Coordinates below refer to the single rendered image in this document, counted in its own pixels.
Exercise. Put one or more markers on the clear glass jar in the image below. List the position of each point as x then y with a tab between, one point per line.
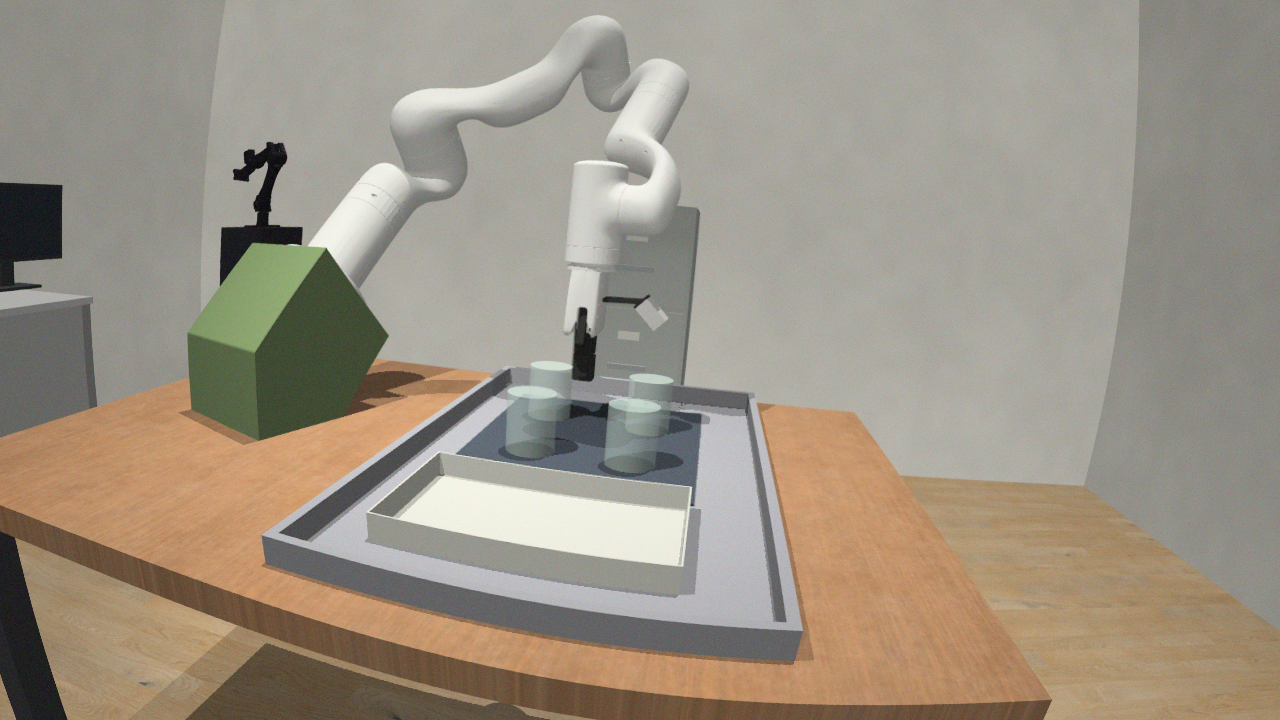
558	377
632	435
531	421
653	388

